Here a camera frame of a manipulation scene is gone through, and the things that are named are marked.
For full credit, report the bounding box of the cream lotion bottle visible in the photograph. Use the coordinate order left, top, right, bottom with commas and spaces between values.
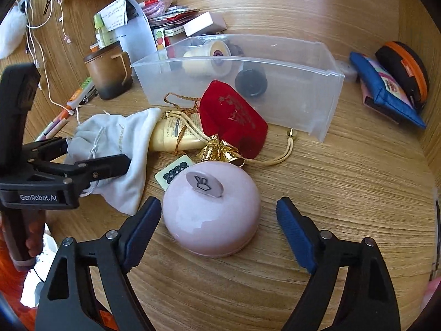
149, 111, 208, 153

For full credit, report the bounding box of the stack of books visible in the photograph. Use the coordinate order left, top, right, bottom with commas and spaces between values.
149, 5, 200, 37

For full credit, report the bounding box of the white charging cable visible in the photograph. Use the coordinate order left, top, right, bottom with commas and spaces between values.
20, 0, 75, 116

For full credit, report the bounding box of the pink notebook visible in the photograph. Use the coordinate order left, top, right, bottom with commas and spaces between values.
360, 81, 402, 124

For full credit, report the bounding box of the white folded paper stand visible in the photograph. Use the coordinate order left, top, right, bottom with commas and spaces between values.
98, 0, 157, 63

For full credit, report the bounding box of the dark green spray bottle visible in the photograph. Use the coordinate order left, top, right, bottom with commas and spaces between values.
235, 68, 268, 98

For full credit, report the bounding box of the blue patchwork zip pouch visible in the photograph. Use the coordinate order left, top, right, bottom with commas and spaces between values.
349, 52, 426, 129

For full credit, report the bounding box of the white cloth drawstring bag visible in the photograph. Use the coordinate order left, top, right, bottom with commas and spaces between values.
65, 108, 162, 216

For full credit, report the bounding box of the orange jacket left forearm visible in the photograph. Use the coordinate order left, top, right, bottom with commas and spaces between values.
0, 241, 37, 330

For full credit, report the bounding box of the green cap spray bottle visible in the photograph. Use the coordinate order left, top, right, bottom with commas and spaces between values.
93, 14, 108, 49

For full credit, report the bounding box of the pink round ceramic box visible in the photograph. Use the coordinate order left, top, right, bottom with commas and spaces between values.
162, 161, 261, 257

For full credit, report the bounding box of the pink pen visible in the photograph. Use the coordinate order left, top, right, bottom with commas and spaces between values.
44, 119, 69, 140

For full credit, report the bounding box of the brown mug with lid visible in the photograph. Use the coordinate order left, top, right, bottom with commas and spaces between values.
84, 41, 133, 100

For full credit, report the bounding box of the small white round case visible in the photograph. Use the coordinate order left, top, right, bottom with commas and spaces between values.
336, 60, 358, 83

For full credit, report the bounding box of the white pink cardboard box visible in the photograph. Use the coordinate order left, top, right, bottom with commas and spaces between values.
184, 11, 227, 38

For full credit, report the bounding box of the left hand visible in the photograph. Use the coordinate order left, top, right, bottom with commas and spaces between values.
0, 209, 47, 259

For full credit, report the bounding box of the pink snack packet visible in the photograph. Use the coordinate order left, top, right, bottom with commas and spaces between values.
138, 0, 173, 20

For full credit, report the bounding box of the mahjong tile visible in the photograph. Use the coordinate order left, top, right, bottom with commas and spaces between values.
155, 155, 194, 191

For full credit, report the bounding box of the black orange round case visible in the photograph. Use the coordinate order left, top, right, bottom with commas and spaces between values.
375, 41, 430, 113

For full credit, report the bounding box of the clear plastic storage bin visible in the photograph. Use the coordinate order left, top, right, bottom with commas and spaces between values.
132, 34, 345, 141

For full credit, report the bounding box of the orange pen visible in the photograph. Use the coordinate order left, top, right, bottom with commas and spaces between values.
36, 109, 73, 141

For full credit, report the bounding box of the fruit pattern box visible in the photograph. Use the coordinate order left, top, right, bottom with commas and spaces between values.
152, 28, 166, 51

